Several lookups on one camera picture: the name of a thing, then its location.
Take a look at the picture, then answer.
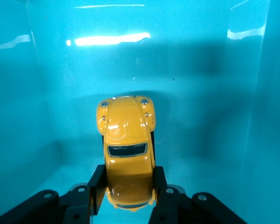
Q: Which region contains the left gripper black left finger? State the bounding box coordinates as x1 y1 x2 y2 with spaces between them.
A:
0 164 108 224

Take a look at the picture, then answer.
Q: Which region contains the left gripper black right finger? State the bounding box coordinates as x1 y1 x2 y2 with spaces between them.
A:
148 166 248 224

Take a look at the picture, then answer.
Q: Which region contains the yellow beetle toy car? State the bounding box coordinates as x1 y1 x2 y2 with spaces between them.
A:
95 95 157 212

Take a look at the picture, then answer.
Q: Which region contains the teal plastic storage bin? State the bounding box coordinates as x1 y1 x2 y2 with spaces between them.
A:
0 0 280 224

